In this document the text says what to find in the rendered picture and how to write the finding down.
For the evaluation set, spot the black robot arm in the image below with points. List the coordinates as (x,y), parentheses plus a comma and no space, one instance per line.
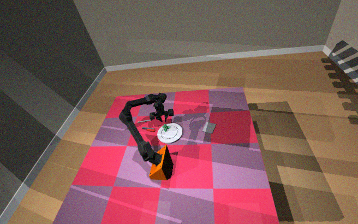
(144,148)

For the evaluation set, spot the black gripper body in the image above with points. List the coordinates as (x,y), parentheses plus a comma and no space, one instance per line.
(161,112)

